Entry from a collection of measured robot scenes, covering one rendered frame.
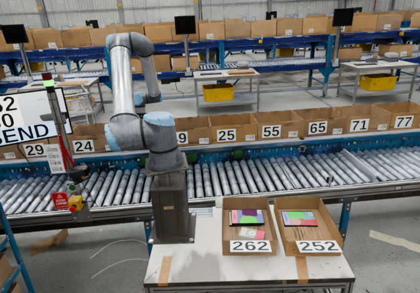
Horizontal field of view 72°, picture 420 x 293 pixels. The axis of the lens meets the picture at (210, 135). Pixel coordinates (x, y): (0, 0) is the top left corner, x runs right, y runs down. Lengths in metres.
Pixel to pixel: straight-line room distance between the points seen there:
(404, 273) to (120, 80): 2.49
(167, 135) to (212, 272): 0.70
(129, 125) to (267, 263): 0.97
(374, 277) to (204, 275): 1.57
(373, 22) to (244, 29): 2.98
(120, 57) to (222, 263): 1.23
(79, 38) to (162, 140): 5.84
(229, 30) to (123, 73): 5.33
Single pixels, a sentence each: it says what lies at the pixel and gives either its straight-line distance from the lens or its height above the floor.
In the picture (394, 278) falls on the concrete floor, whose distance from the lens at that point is 2.83.
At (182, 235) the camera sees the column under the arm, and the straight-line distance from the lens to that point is 1.74.
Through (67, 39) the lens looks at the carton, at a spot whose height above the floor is 1.55.
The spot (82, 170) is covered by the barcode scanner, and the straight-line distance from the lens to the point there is 1.92.
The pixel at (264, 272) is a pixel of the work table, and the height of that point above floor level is 0.75.
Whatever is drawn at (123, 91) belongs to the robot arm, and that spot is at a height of 1.56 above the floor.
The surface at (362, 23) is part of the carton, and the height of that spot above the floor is 1.56.
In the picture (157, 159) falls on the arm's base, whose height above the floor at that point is 1.25.
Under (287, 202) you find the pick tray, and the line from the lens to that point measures 1.93.
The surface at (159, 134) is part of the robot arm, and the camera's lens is 1.44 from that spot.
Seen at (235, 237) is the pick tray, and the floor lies 0.76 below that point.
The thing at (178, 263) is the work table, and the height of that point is 0.75.
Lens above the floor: 1.92
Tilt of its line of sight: 23 degrees down
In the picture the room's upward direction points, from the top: 3 degrees counter-clockwise
